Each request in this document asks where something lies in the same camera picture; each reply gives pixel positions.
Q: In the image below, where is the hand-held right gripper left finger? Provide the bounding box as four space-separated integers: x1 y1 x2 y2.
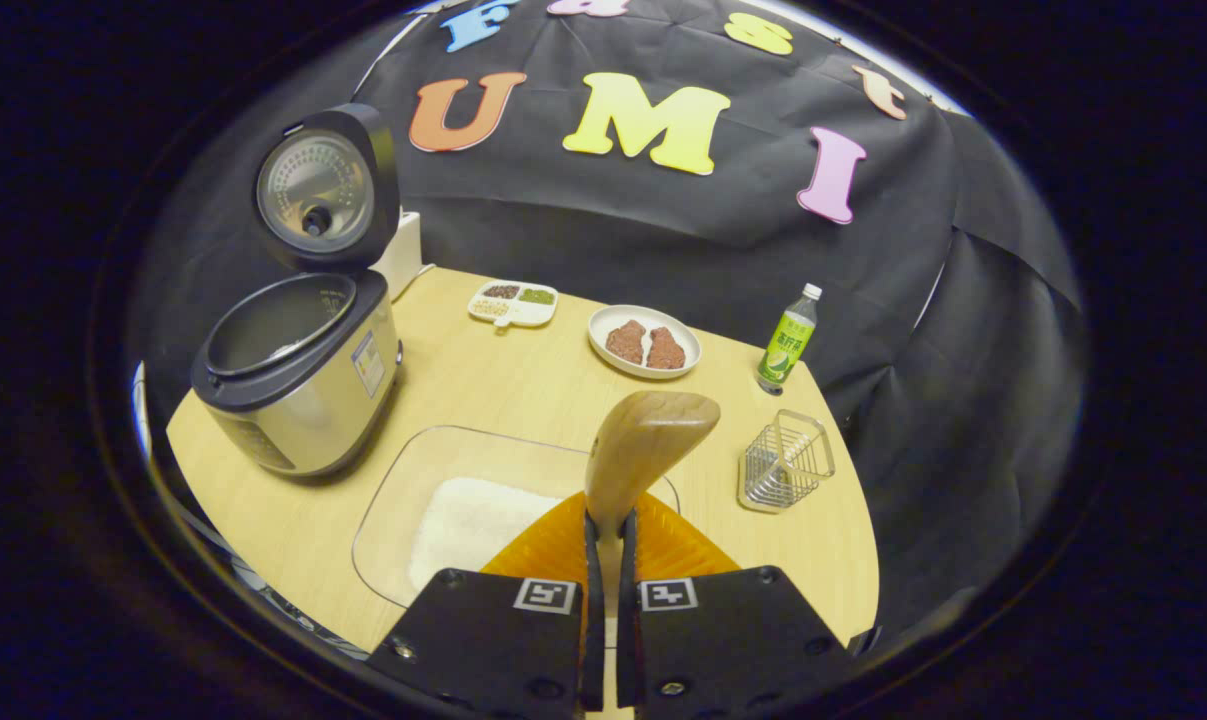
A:
368 490 606 716

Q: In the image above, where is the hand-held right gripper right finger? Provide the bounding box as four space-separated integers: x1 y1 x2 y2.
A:
618 490 854 720

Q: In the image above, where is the white rice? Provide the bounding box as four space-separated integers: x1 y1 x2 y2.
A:
408 477 564 593

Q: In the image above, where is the metal wire chopstick holder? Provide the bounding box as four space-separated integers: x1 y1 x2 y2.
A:
738 410 836 514

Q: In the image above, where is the wooden spoon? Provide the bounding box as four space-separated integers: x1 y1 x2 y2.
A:
584 390 722 591

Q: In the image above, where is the dark grey rice cooker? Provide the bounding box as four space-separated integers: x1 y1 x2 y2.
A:
191 103 404 479

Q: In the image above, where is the clear glass tray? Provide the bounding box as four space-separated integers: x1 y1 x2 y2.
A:
351 425 681 611

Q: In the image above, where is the brown meat piece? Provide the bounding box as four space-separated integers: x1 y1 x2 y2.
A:
605 320 648 365
647 326 687 371

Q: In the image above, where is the green tea bottle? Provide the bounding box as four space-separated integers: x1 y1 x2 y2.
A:
756 283 824 396

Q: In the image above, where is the white divided bean dish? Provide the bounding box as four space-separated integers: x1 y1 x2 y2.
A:
466 280 560 331

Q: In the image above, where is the white round plate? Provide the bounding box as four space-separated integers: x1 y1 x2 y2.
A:
588 304 702 381

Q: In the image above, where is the black backdrop cloth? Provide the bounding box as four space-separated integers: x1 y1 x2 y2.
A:
128 0 1089 641

